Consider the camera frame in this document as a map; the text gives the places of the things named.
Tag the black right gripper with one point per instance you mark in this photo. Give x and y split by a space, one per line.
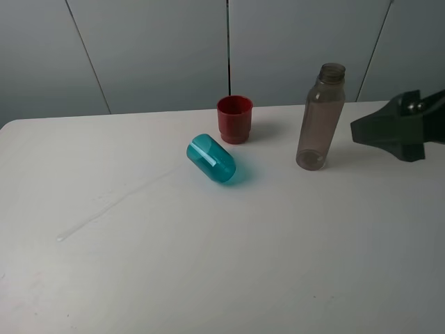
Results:
403 125

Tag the smoky transparent water bottle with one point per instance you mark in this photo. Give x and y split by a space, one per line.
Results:
323 108

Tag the teal transparent plastic cup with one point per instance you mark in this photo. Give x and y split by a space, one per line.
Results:
211 158

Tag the red plastic cup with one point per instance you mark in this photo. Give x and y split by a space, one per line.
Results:
234 118

